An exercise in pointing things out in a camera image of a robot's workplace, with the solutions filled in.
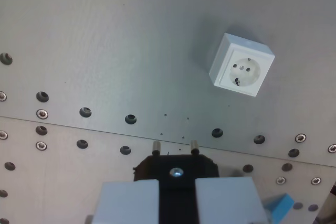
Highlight blue plastic block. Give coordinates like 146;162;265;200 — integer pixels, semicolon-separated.
263;193;295;222

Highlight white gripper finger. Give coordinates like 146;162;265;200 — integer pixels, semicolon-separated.
92;179;160;224
195;176;270;224

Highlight white wall socket box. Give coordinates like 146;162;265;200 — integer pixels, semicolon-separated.
208;33;276;98

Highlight black plug with metal pins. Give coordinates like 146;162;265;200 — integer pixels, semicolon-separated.
132;141;220;224

